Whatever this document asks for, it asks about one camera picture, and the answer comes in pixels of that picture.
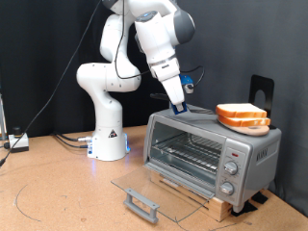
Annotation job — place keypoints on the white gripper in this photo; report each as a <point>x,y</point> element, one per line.
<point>170,80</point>

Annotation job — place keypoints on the black spatula with blue block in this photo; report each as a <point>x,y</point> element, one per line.
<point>176,110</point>

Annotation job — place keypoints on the white bread slice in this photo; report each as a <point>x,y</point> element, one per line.
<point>247,122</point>
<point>240,109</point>

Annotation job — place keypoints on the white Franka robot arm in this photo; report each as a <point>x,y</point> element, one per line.
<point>106,106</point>

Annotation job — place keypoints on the silver oven knob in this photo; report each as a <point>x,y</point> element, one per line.
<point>231,167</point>
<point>226,188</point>

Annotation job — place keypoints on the silver toaster oven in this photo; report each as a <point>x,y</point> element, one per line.
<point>253,160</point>

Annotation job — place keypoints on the wooden block under oven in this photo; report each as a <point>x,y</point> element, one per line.
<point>218,208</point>

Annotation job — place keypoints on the vertical metal pole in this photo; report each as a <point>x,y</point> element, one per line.
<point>173,101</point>

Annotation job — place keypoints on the black metal bookend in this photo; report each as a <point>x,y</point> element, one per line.
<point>268,86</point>

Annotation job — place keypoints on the grey curtain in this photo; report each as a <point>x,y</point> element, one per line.
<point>243,38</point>

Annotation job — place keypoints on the black curtain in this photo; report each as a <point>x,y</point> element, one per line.
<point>32,48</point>

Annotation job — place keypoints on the grey emergency stop box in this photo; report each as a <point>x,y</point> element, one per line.
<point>18,142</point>

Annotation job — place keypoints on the metal stand leg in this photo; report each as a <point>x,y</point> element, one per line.
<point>2,118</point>

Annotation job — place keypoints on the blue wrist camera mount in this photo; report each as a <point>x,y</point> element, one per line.
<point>186,80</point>

